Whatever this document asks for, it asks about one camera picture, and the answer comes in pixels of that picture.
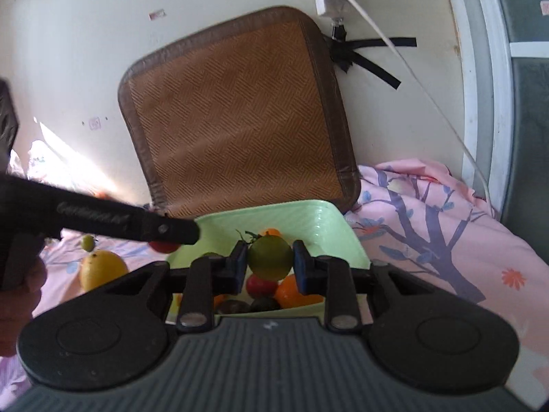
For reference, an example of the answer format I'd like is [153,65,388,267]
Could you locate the green tomato with stem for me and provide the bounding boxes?
[238,231,293,282]

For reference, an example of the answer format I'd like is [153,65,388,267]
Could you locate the dark purple plum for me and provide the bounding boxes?
[215,299,250,315]

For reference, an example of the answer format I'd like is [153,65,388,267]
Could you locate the person's left hand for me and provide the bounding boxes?
[0,257,47,357]

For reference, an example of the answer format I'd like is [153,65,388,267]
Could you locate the orange tangerine right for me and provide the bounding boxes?
[273,273,324,309]

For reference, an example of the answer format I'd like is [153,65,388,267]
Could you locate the small red tomato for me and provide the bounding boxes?
[148,241,179,255]

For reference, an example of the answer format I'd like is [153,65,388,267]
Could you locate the red tomato front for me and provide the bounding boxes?
[246,274,278,299]

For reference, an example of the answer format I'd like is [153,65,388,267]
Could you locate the light green plastic basket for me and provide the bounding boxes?
[165,198,372,326]

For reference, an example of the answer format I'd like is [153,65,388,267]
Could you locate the clear plastic bag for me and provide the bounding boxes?
[8,116,122,199]

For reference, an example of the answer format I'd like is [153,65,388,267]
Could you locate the green lime front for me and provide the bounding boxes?
[80,234,96,252]

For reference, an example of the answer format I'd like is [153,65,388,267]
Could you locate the orange tangerine back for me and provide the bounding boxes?
[260,228,283,237]

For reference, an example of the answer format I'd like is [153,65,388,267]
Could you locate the large yellow grapefruit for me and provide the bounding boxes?
[79,250,129,292]

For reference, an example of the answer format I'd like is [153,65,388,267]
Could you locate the pink deer-print tablecloth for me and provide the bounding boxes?
[1,162,548,411]

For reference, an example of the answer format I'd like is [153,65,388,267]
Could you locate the brown woven seat cushion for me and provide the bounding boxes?
[118,7,360,218]

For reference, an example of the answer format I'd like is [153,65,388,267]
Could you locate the black tape strips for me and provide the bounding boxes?
[324,16,401,89]

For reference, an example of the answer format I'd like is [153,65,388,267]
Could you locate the white wall socket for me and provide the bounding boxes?
[89,117,102,130]

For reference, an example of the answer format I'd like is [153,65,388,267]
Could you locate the white door frame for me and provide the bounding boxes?
[449,0,548,219]

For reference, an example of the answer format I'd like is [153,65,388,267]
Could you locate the white cable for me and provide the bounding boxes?
[270,0,499,220]

